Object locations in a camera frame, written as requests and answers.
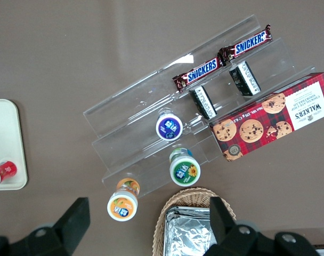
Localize stack of foil containers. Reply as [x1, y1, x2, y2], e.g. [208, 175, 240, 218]
[163, 206, 219, 256]

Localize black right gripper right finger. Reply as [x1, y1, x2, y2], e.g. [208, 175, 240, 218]
[204, 196, 319, 256]

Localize oval light wicker basket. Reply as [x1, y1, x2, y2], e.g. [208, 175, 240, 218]
[152, 187, 237, 256]

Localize beige plastic tray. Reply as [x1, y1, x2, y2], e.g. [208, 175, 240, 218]
[0, 99, 28, 191]

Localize small black box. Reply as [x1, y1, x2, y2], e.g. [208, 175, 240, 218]
[229, 60, 262, 97]
[189, 85, 218, 120]

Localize clear acrylic stepped shelf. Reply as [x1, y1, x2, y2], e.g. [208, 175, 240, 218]
[83, 14, 324, 198]

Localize red Walkers cookie box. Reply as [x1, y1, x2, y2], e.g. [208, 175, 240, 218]
[209, 71, 324, 162]

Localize Snickers chocolate bar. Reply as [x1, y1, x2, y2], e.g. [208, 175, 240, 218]
[172, 56, 223, 93]
[217, 24, 273, 67]

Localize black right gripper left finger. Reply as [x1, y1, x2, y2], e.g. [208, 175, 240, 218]
[0, 197, 91, 256]

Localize green-capped small bottle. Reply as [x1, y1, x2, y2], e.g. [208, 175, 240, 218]
[168, 148, 201, 187]

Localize small red-capped bottle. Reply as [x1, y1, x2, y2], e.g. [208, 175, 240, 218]
[0, 161, 18, 190]

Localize purple-capped small bottle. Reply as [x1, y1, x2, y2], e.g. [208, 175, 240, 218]
[155, 108, 183, 141]

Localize orange-capped small bottle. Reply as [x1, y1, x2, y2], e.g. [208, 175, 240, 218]
[107, 178, 141, 222]

